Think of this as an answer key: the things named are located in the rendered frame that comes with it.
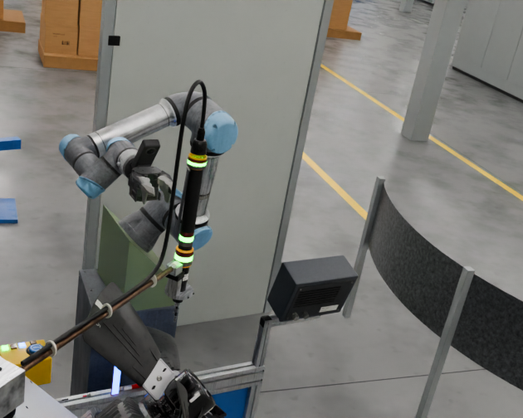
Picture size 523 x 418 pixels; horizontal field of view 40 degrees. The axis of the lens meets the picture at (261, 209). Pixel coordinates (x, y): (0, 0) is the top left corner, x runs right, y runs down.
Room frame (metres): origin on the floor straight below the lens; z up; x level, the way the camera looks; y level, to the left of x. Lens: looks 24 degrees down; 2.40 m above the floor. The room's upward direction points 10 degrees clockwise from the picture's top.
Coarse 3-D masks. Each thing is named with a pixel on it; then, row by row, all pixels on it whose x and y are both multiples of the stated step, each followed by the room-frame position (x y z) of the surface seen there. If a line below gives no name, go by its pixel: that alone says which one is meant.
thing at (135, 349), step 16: (112, 288) 1.54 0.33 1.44; (128, 304) 1.54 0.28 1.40; (112, 320) 1.45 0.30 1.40; (128, 320) 1.49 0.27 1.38; (96, 336) 1.38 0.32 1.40; (112, 336) 1.42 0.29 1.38; (128, 336) 1.46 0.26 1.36; (144, 336) 1.50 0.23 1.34; (112, 352) 1.39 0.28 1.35; (128, 352) 1.43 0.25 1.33; (144, 352) 1.47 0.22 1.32; (128, 368) 1.41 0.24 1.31; (144, 368) 1.44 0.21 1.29
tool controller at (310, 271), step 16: (336, 256) 2.30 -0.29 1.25; (288, 272) 2.15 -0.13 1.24; (304, 272) 2.17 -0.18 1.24; (320, 272) 2.19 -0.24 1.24; (336, 272) 2.22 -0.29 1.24; (352, 272) 2.25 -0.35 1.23; (272, 288) 2.21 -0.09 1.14; (288, 288) 2.13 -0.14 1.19; (304, 288) 2.12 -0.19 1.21; (320, 288) 2.16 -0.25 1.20; (336, 288) 2.20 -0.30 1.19; (272, 304) 2.19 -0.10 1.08; (288, 304) 2.12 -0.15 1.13; (304, 304) 2.16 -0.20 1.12; (320, 304) 2.20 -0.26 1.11; (336, 304) 2.24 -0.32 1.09; (288, 320) 2.16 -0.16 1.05
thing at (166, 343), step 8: (152, 328) 1.78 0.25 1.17; (152, 336) 1.73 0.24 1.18; (160, 336) 1.75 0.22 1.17; (168, 336) 1.78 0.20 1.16; (160, 344) 1.69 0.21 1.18; (168, 344) 1.72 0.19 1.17; (176, 344) 1.75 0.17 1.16; (160, 352) 1.65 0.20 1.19; (168, 352) 1.66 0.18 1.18; (176, 352) 1.68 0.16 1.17; (168, 360) 1.62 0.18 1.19; (176, 360) 1.64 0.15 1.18; (176, 368) 1.60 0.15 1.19
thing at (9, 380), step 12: (0, 360) 1.01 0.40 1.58; (0, 372) 0.98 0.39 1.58; (12, 372) 0.99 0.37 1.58; (24, 372) 1.00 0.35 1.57; (0, 384) 0.95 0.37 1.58; (12, 384) 0.97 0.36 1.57; (24, 384) 1.00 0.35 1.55; (0, 396) 0.95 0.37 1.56; (12, 396) 0.97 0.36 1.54; (0, 408) 0.95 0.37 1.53; (12, 408) 0.98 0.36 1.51
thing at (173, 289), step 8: (168, 264) 1.51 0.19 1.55; (176, 272) 1.49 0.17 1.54; (184, 272) 1.52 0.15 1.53; (168, 280) 1.52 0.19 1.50; (176, 280) 1.49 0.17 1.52; (168, 288) 1.52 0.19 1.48; (176, 288) 1.51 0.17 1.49; (192, 288) 1.56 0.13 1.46; (176, 296) 1.51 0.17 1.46; (184, 296) 1.52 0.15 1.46
